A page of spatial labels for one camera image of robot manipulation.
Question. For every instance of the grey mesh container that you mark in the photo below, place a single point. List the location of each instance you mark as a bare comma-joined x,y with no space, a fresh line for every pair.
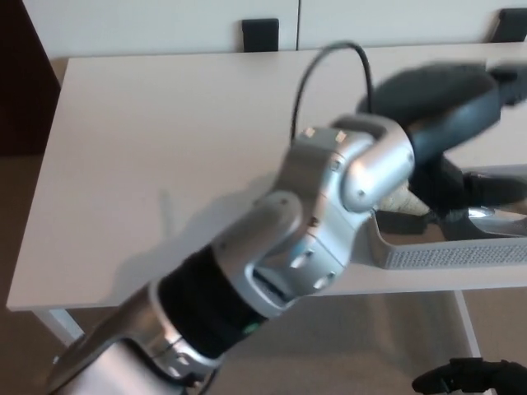
453,255

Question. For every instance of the white cabinet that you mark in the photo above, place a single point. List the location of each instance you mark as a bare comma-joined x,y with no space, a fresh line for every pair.
391,20

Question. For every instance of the white desk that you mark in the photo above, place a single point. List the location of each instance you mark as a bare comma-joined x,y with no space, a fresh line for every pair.
144,144

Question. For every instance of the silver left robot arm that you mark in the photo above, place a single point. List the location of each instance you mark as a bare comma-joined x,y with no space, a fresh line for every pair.
309,197

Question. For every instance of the dark brown wooden panel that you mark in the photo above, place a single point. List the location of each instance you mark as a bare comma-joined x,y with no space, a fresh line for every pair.
20,82

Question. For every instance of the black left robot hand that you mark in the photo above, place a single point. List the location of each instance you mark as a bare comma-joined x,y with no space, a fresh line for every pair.
432,98

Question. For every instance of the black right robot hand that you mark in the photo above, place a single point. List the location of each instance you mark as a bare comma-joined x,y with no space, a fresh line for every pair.
473,376

